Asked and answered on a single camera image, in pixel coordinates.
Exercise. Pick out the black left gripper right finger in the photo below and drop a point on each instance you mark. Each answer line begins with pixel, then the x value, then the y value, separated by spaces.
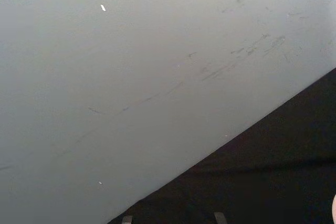
pixel 220 218

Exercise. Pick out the roll of white tape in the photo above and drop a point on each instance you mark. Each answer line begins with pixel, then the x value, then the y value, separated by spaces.
pixel 334 209

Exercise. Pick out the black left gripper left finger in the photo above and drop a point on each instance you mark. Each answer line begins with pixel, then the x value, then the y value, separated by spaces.
pixel 127 220

